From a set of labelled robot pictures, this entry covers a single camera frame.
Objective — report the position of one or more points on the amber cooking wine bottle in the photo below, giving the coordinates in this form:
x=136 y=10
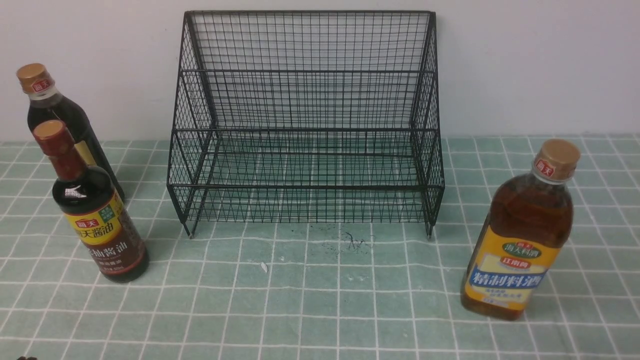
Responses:
x=529 y=220

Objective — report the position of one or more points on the dark soy sauce bottle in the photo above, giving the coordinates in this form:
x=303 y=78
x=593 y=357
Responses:
x=92 y=206

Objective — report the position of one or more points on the dark vinegar bottle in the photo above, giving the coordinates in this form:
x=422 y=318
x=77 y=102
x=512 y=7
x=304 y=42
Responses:
x=46 y=103

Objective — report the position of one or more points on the green checkered tablecloth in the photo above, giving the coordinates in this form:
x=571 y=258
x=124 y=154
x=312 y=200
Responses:
x=294 y=291

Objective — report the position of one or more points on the black wire mesh shelf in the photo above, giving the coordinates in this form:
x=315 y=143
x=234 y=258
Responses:
x=307 y=116

